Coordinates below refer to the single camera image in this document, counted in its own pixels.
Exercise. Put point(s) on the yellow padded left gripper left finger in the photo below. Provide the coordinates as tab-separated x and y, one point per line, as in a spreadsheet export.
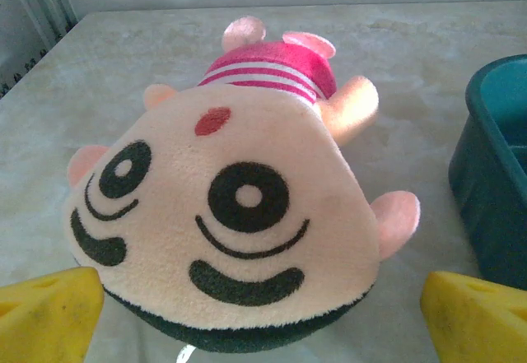
45	317

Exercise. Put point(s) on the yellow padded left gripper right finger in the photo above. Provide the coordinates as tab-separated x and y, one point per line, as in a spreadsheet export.
477	322

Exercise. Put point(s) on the teal plastic bin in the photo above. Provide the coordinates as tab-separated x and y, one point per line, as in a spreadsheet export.
490	198

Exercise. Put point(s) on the pink striped plush doll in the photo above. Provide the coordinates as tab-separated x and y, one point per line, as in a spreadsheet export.
230	198

